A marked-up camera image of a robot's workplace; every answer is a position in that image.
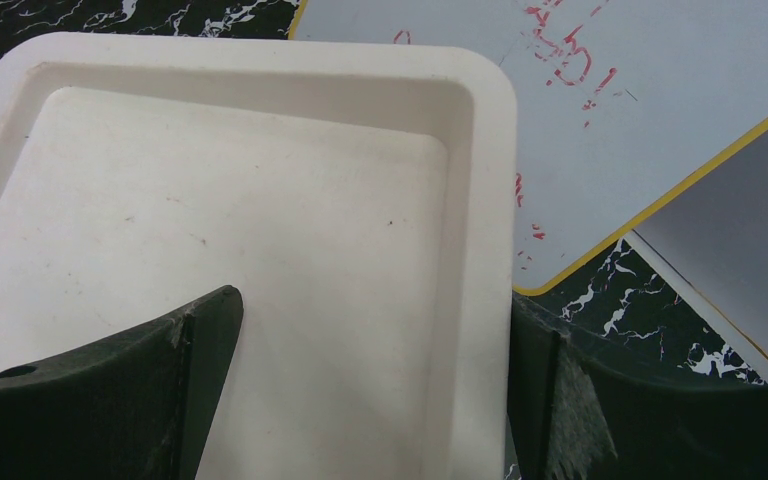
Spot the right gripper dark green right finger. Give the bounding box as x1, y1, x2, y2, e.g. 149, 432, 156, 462
507, 296, 768, 479

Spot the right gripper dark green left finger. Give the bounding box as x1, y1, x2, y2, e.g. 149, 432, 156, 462
0, 286, 244, 479

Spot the white drawer organizer box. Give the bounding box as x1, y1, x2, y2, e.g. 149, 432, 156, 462
0, 32, 517, 479

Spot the yellow framed whiteboard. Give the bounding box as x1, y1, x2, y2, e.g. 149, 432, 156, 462
288, 0, 768, 295

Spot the aluminium table edge rail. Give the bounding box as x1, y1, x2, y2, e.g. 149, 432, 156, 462
623, 231, 768, 382

